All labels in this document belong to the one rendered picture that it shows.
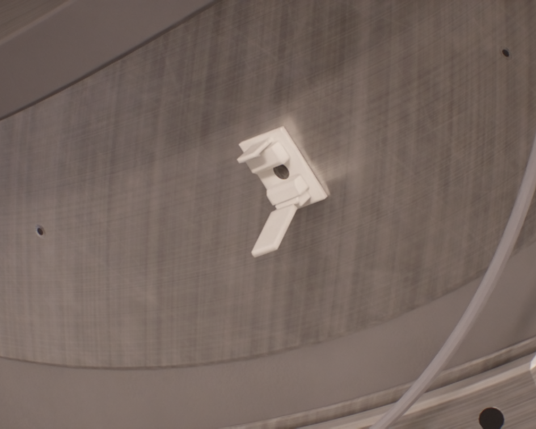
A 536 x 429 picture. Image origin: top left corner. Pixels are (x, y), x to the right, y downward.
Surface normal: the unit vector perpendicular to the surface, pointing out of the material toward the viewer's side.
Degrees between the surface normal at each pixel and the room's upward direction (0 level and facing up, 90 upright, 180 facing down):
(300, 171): 90
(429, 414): 90
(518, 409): 90
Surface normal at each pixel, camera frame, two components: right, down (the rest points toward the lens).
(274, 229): -0.63, -0.66
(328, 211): -0.50, 0.50
